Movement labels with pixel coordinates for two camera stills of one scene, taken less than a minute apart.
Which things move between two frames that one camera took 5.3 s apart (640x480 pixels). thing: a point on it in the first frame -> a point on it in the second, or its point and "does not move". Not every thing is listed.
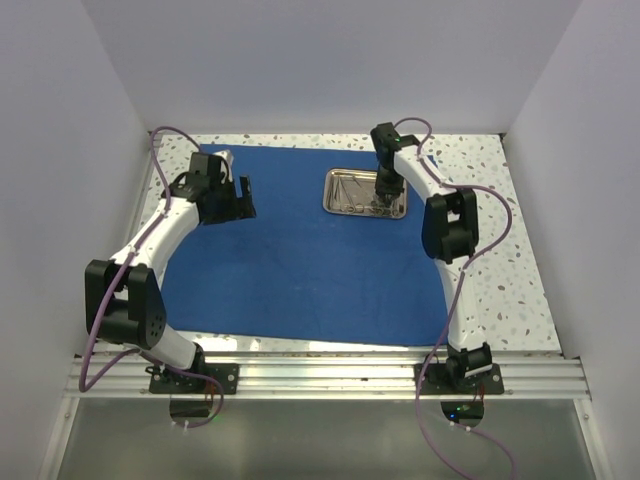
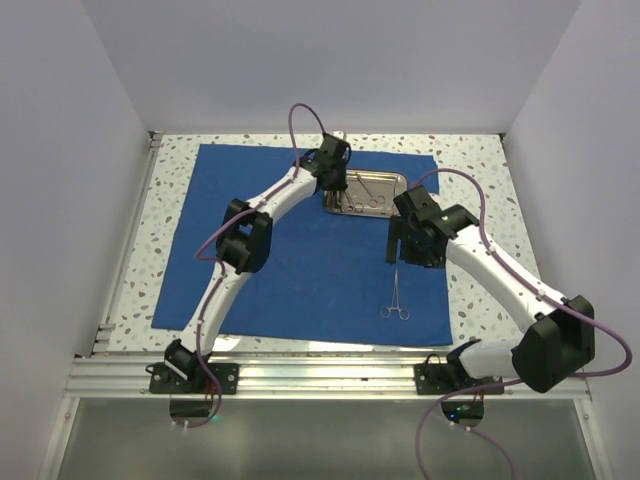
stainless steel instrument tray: (351, 193) does not move
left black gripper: (240, 207) -> (342, 183)
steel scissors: (385, 211) -> (373, 200)
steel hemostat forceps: (355, 208) -> (386, 311)
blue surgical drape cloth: (293, 272) does not move
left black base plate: (164, 381) does not move
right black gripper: (384, 189) -> (429, 259)
